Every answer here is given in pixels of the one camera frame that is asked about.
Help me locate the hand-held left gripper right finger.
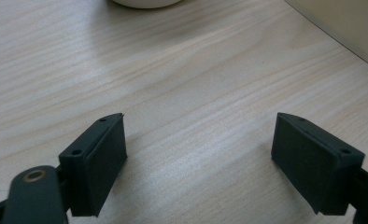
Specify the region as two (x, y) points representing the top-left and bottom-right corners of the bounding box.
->
(271, 112), (366, 217)

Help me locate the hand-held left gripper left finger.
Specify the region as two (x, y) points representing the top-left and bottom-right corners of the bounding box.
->
(58, 112), (128, 217)

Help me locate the white round bowl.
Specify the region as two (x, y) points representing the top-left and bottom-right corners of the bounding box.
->
(111, 0), (182, 9)

